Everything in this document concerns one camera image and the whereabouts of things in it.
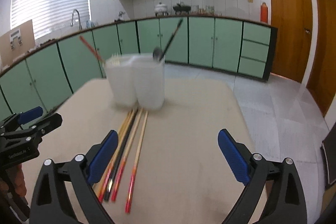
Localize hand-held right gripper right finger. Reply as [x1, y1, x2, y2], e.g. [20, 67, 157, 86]
[217, 129, 308, 224]

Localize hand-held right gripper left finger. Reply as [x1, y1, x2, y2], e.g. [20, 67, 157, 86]
[29, 130, 119, 224]

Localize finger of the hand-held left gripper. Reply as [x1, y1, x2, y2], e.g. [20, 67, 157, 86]
[0, 106, 44, 132]
[22, 113, 63, 146]

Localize black chopstick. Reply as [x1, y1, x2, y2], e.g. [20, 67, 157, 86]
[161, 18, 184, 59]
[104, 108, 139, 202]

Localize wooden chopstick red patterned end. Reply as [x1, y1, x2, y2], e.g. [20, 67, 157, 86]
[125, 111, 149, 214]
[111, 108, 143, 203]

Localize light wooden chopstick reddish end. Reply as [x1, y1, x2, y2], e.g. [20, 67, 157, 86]
[101, 111, 135, 198]
[97, 110, 133, 203]

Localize white two-compartment utensil holder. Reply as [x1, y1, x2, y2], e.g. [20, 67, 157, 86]
[104, 54, 166, 111]

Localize person's left hand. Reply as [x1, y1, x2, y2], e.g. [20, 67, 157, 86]
[12, 164, 27, 198]

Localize brown cardboard board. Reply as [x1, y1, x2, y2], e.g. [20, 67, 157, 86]
[0, 19, 36, 67]

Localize metal kitchen faucet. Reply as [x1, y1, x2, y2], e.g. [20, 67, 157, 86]
[71, 9, 83, 31]

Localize green lower kitchen cabinets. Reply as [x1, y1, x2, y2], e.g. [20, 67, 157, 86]
[0, 16, 278, 122]

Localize plain wooden door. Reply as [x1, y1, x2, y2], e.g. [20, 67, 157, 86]
[306, 0, 336, 117]

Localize orange thermos flask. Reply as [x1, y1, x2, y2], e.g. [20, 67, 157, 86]
[260, 2, 269, 24]

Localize black wok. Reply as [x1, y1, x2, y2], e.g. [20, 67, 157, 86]
[172, 2, 192, 14]

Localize white cooking pot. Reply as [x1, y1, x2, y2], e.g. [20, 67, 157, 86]
[154, 2, 168, 17]

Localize wooden door with handle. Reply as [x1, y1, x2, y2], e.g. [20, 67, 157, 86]
[266, 0, 315, 83]

